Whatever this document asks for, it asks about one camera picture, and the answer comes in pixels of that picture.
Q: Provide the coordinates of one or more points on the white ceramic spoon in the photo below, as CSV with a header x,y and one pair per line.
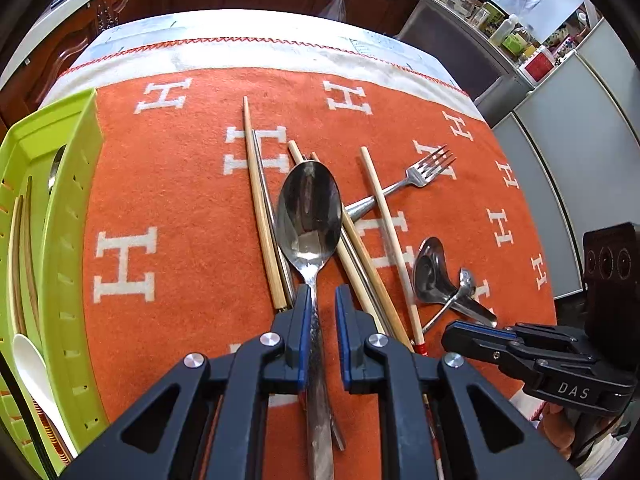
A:
x,y
35,370

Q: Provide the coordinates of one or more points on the steel fork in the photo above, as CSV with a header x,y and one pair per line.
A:
x,y
425,170

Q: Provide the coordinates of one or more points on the grey kitchen appliance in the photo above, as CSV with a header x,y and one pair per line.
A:
x,y
450,50

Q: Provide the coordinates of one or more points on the bamboo chopstick brown end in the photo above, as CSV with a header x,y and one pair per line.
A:
x,y
260,200

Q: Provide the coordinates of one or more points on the green plastic utensil tray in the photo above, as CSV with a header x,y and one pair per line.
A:
x,y
75,240

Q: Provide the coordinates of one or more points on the small steel spoon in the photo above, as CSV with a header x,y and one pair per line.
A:
x,y
57,165
430,270

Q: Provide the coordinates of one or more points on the white plastic bag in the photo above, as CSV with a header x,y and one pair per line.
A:
x,y
334,7

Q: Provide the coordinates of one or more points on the white plastic bottle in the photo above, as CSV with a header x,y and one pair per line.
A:
x,y
504,30

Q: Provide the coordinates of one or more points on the red box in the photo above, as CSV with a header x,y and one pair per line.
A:
x,y
537,62

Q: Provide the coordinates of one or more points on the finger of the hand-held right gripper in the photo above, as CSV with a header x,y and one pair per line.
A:
x,y
480,342

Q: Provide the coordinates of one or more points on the orange patterned blanket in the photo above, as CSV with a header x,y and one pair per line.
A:
x,y
175,185

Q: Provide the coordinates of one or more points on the person's right hand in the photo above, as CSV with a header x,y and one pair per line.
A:
x,y
557,427

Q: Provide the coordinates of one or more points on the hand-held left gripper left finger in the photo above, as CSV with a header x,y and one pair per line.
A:
x,y
292,350

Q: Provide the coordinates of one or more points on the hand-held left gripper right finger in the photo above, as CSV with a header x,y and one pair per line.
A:
x,y
352,350

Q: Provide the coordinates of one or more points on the large steel spoon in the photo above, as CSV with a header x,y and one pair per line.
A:
x,y
307,210

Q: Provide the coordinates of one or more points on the grey refrigerator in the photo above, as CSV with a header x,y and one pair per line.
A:
x,y
575,160

